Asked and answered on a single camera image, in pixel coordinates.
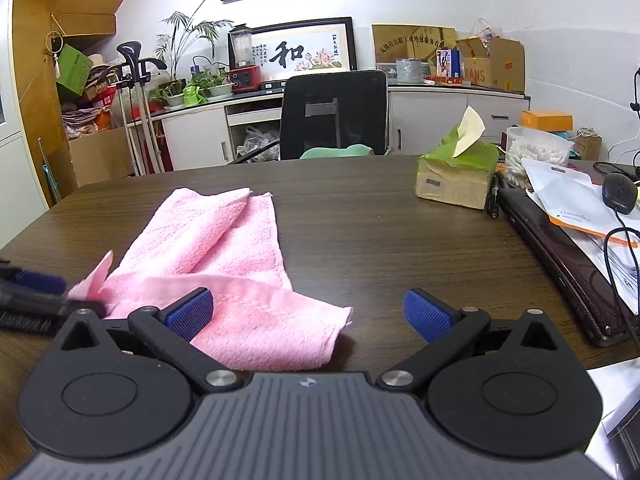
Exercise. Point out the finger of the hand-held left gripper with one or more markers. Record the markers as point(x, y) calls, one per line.
point(80, 307)
point(40, 283)

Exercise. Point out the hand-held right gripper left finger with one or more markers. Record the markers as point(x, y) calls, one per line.
point(190, 317)

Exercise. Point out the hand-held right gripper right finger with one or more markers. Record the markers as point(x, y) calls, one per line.
point(427, 316)

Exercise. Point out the pink towel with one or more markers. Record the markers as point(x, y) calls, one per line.
point(200, 240)

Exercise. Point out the black pen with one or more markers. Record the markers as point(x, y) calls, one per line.
point(494, 200)

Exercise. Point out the dark laptop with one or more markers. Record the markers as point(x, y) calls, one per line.
point(550, 255)

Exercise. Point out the green tissue pack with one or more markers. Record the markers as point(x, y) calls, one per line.
point(455, 180)

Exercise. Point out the brown cardboard box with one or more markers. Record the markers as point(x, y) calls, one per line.
point(100, 157)

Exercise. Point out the white door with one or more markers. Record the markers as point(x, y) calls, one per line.
point(15, 135)

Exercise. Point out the white cabinet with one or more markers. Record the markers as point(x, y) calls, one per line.
point(195, 135)

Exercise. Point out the pile of clutter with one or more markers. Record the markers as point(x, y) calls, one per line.
point(90, 107)

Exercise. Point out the white plastic pouch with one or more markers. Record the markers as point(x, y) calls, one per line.
point(565, 195)

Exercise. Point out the green seat cushion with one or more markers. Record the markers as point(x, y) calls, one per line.
point(340, 152)

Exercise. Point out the crumpled plastic bag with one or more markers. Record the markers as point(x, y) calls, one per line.
point(257, 144)

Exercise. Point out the white tissue sheet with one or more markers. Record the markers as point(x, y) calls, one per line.
point(471, 130)

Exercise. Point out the clear cotton swab container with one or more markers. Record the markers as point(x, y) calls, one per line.
point(535, 152)

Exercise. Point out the white paper sheet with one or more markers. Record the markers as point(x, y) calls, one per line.
point(615, 385)

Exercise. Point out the stack of papers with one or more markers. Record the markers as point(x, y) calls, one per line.
point(625, 270)

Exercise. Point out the green cardboard box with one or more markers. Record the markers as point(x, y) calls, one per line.
point(74, 70)

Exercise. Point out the black office chair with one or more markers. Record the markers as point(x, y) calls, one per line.
point(350, 110)

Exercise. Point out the green gift bag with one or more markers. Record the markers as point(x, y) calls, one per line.
point(194, 96)

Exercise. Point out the small potted plant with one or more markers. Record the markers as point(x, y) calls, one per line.
point(172, 94)

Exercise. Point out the black computer mouse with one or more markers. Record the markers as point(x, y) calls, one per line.
point(617, 191)

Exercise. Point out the orange box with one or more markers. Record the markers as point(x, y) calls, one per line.
point(547, 121)

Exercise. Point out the small brown box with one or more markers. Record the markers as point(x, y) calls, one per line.
point(589, 146)

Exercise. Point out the leafy potted plant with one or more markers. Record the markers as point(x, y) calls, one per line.
point(212, 81)

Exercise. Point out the dream catcher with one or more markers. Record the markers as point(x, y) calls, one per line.
point(54, 45)

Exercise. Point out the black leather wallet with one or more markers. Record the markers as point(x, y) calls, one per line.
point(627, 450)

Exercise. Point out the red blender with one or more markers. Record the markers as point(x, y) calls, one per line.
point(244, 75)

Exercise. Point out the open cardboard box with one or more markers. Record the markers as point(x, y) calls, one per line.
point(492, 72)

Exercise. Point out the small printed box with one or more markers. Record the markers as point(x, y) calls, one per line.
point(447, 64)

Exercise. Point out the gold plaque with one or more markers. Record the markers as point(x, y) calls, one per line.
point(415, 42)

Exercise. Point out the tall palm plant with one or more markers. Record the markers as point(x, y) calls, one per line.
point(187, 35)

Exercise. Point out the framed lotus calligraphy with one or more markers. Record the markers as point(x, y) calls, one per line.
point(300, 47)

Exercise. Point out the clear plastic bag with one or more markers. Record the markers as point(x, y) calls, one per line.
point(485, 30)

